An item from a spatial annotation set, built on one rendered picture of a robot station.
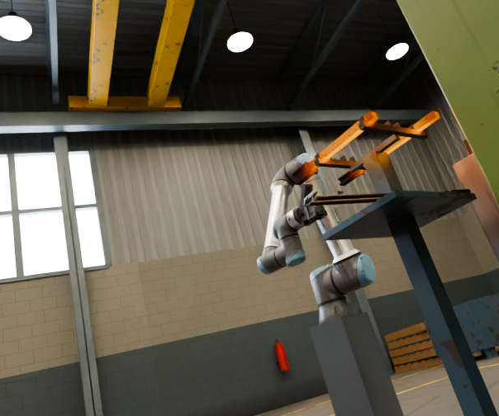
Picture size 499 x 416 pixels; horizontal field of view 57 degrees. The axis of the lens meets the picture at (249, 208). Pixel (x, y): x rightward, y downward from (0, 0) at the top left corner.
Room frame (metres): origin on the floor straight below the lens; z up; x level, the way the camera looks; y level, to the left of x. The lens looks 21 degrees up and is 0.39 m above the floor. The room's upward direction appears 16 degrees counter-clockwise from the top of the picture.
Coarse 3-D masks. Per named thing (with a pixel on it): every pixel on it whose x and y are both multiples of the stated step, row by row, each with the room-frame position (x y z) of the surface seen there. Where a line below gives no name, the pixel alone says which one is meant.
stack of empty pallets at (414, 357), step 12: (420, 324) 8.26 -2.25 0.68; (384, 336) 9.26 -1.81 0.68; (396, 336) 8.95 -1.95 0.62; (420, 336) 8.42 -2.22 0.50; (408, 348) 8.77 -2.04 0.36; (420, 348) 8.53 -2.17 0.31; (432, 348) 8.17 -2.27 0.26; (396, 360) 9.14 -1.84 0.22; (408, 360) 8.82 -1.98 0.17; (420, 360) 8.90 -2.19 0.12; (432, 360) 8.32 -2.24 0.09; (396, 372) 9.20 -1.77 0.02
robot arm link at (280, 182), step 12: (276, 180) 2.21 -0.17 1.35; (288, 180) 2.22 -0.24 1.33; (276, 192) 2.19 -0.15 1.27; (288, 192) 2.23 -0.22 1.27; (276, 204) 2.15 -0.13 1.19; (276, 216) 2.11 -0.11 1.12; (276, 240) 2.05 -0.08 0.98; (264, 252) 2.03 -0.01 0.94; (264, 264) 2.02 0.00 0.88; (276, 264) 1.99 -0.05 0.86
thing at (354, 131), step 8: (368, 112) 1.20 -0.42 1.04; (376, 112) 1.22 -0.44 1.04; (368, 120) 1.21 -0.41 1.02; (376, 120) 1.22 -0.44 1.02; (352, 128) 1.26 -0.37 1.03; (344, 136) 1.29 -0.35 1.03; (352, 136) 1.29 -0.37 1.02; (336, 144) 1.32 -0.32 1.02; (344, 144) 1.33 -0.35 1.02; (328, 152) 1.36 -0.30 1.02; (336, 152) 1.37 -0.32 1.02; (312, 160) 1.42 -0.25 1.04; (304, 168) 1.47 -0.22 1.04; (312, 168) 1.44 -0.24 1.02; (296, 176) 1.51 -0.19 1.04; (304, 176) 1.48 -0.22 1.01; (296, 184) 1.51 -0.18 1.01
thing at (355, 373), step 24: (312, 336) 2.42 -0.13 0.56; (336, 336) 2.31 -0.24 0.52; (360, 336) 2.34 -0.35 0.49; (336, 360) 2.34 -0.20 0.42; (360, 360) 2.29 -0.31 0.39; (336, 384) 2.38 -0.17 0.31; (360, 384) 2.28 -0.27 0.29; (384, 384) 2.38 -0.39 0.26; (336, 408) 2.41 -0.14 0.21; (360, 408) 2.31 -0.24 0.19; (384, 408) 2.34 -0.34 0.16
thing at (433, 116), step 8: (432, 112) 1.31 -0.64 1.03; (424, 120) 1.34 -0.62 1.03; (432, 120) 1.33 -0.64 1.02; (416, 128) 1.37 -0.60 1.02; (424, 128) 1.37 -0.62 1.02; (400, 136) 1.42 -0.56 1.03; (392, 144) 1.45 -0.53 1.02; (400, 144) 1.45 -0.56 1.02; (344, 176) 1.64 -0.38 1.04; (352, 176) 1.61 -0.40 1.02; (344, 184) 1.66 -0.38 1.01
